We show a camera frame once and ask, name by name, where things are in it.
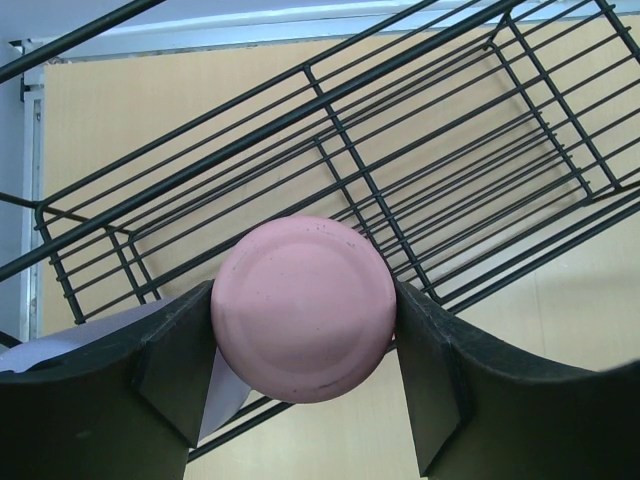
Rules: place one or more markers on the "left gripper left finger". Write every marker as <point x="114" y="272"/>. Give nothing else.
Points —
<point x="126" y="406"/>

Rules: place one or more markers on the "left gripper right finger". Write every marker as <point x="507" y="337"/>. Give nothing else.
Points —
<point x="481" y="408"/>

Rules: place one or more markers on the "tall purple cup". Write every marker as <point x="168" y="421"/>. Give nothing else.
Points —
<point x="226" y="393"/>

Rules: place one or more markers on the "tall pink cup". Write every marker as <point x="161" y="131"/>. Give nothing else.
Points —
<point x="303" y="309"/>

